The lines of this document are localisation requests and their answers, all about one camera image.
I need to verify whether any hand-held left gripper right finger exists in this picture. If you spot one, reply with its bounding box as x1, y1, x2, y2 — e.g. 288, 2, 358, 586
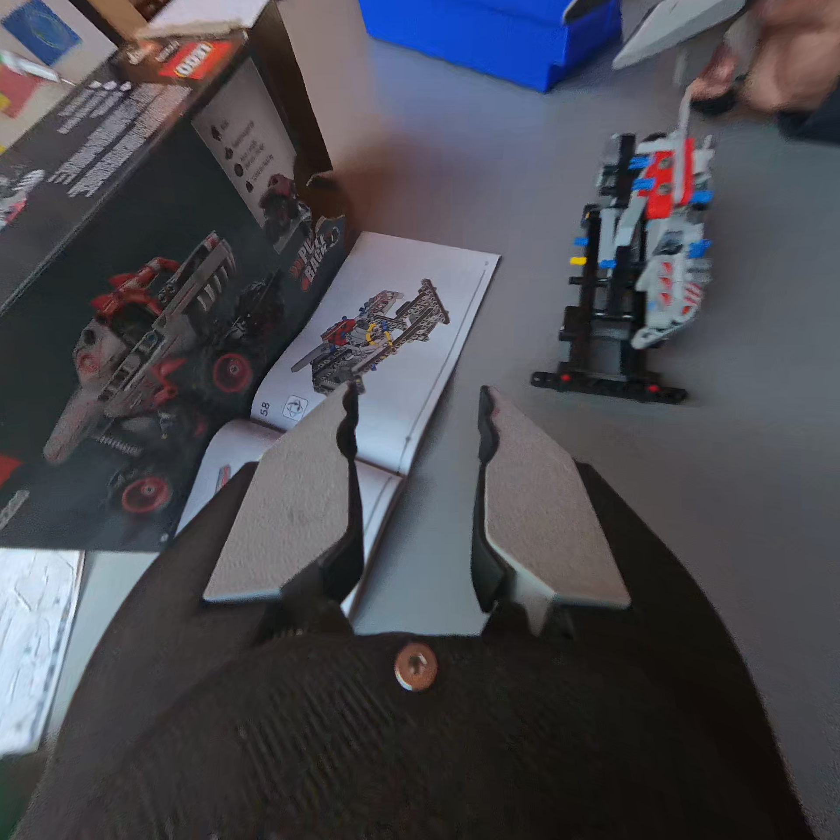
471, 385, 632, 637

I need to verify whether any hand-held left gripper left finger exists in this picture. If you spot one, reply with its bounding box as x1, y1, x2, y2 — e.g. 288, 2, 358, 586
202, 381, 366, 606

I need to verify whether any grey red lego truck model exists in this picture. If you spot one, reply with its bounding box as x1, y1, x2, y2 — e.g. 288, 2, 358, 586
530, 85, 716, 404

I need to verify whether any person's right forearm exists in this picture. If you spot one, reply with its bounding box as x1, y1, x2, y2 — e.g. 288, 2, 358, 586
776, 88, 840, 144

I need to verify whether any black lego set box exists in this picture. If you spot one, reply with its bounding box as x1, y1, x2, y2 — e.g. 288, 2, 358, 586
0, 0, 349, 552

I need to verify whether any lego instruction booklet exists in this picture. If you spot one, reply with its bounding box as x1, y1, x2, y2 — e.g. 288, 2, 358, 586
176, 231, 501, 618

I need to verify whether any person's right hand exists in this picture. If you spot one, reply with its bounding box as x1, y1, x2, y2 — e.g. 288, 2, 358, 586
689, 0, 840, 118

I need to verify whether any blue plastic bin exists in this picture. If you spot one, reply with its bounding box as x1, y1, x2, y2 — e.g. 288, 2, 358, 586
357, 0, 623, 94

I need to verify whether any white sticker sheet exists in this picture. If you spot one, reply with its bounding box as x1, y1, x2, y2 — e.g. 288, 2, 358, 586
0, 550, 86, 756

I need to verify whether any blue paper sheet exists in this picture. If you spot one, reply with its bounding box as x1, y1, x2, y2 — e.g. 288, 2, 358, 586
0, 0, 84, 68

